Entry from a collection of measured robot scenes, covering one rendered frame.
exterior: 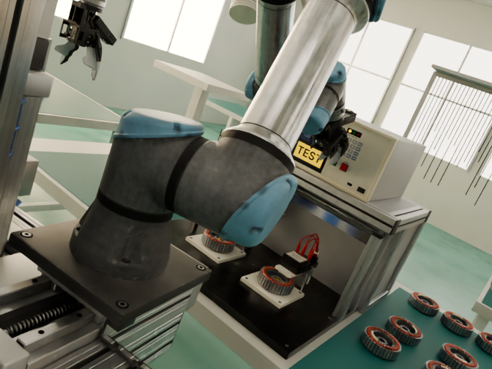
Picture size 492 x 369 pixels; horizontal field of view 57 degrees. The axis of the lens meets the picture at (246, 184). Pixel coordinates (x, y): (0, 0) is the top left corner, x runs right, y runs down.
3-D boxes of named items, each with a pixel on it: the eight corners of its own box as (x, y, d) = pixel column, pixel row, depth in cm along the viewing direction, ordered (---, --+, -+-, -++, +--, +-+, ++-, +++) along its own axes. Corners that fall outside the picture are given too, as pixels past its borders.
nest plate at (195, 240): (217, 263, 140) (219, 260, 139) (184, 239, 147) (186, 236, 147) (244, 256, 152) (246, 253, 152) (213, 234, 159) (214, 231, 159)
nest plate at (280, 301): (279, 309, 127) (280, 305, 127) (239, 280, 135) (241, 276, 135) (303, 296, 140) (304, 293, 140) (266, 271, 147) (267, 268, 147)
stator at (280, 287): (277, 299, 130) (282, 288, 129) (249, 277, 136) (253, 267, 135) (297, 292, 138) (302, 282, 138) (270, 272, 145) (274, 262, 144)
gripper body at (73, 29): (57, 38, 130) (67, -5, 127) (80, 44, 138) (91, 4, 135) (75, 46, 127) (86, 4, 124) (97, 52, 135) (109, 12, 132)
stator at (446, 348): (438, 346, 147) (444, 337, 146) (473, 366, 143) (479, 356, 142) (436, 361, 137) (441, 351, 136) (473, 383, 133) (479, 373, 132)
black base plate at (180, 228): (285, 360, 110) (289, 353, 109) (124, 231, 142) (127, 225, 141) (355, 312, 149) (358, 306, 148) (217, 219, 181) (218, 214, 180)
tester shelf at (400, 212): (390, 235, 127) (397, 221, 126) (217, 140, 161) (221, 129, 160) (426, 222, 163) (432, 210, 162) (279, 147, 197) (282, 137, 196)
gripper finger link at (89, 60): (80, 78, 130) (75, 46, 130) (96, 80, 135) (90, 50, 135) (88, 75, 128) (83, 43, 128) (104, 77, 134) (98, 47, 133)
